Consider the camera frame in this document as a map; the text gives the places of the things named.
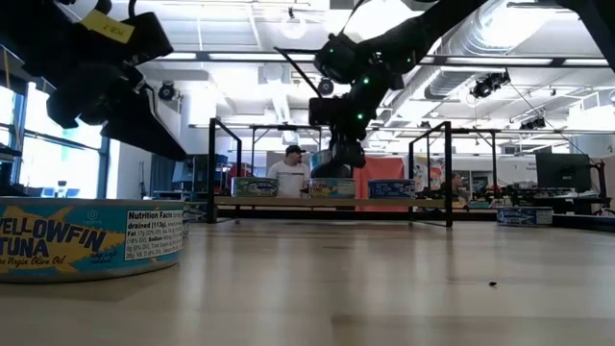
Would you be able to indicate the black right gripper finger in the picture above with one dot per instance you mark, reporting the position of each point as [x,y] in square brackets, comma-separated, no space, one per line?
[348,154]

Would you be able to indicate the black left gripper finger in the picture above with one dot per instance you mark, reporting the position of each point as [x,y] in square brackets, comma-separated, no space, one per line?
[149,130]

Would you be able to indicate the teal yellowfin tuna can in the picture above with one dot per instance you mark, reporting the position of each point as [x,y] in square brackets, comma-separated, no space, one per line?
[72,240]
[331,188]

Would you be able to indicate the blue label seafood can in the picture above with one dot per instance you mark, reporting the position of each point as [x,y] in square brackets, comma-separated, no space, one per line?
[523,216]
[197,212]
[391,189]

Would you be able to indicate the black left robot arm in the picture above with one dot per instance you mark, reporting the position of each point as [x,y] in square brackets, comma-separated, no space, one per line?
[38,29]

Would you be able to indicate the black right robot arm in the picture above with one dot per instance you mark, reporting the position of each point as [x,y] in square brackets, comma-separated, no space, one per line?
[408,38]

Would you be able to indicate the orange panel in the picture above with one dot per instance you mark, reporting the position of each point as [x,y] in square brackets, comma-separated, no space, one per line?
[384,168]

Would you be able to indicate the round black ceiling device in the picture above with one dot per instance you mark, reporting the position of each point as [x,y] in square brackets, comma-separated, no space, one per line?
[166,90]
[326,88]

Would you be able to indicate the dark blue cabinet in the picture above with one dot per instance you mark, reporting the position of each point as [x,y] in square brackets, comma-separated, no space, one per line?
[163,175]

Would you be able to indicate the yellow label tag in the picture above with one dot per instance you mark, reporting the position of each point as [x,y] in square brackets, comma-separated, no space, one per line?
[106,26]

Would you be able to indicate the person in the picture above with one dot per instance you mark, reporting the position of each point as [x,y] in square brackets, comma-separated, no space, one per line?
[455,185]
[288,175]

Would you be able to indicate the colourful poster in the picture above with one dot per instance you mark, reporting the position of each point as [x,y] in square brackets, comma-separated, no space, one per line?
[430,173]

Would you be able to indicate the long ceiling light bar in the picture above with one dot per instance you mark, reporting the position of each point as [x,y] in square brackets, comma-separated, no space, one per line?
[504,61]

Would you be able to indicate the black computer monitor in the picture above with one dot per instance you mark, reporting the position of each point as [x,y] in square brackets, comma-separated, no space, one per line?
[562,172]

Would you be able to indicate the cluttered black workbench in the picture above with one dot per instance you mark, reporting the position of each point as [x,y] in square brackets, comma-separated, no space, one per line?
[567,202]

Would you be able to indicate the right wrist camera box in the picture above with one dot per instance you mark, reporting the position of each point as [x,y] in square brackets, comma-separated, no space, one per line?
[322,111]

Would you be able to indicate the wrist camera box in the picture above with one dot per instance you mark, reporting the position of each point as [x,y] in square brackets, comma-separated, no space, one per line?
[146,38]
[322,111]

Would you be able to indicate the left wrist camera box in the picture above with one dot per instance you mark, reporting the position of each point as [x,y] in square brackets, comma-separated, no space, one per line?
[146,38]

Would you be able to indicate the black background rig frame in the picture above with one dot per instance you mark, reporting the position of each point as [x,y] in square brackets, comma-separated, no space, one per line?
[253,154]

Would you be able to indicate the silver ventilation duct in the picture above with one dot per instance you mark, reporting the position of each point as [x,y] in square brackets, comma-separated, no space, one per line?
[461,67]

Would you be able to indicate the black ceiling camera cluster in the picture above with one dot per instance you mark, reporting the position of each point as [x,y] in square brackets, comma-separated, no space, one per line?
[487,85]
[533,123]

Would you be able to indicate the black aluminium table frame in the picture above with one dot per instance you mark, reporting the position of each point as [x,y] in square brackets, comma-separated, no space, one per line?
[581,222]

